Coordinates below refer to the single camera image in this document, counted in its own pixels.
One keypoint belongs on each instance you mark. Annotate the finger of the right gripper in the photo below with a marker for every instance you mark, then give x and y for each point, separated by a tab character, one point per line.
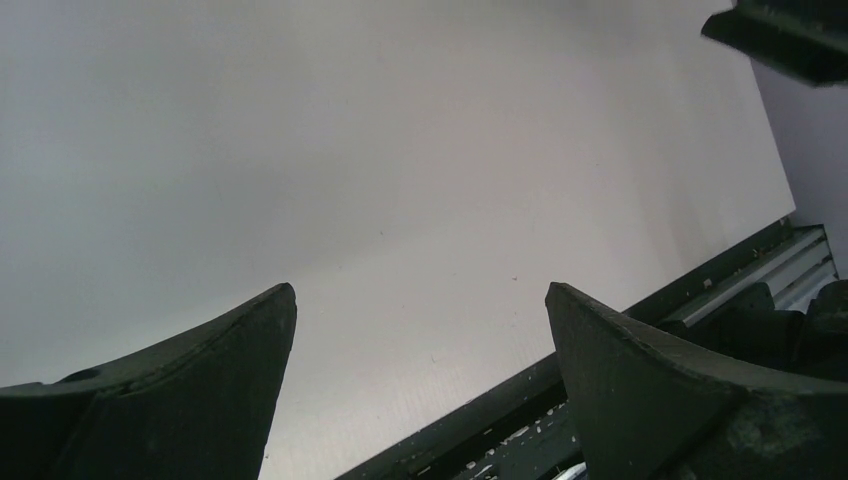
802	39

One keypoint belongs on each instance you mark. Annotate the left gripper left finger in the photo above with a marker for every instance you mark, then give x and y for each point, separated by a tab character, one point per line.
198	405

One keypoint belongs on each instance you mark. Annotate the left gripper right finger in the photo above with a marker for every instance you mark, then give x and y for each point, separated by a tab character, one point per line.
650	405

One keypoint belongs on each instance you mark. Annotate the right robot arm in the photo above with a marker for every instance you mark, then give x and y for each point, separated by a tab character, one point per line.
750	328

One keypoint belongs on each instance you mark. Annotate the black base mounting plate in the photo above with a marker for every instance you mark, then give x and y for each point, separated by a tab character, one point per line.
527	408

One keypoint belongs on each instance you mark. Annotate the aluminium front rail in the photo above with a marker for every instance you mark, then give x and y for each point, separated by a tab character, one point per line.
793	272

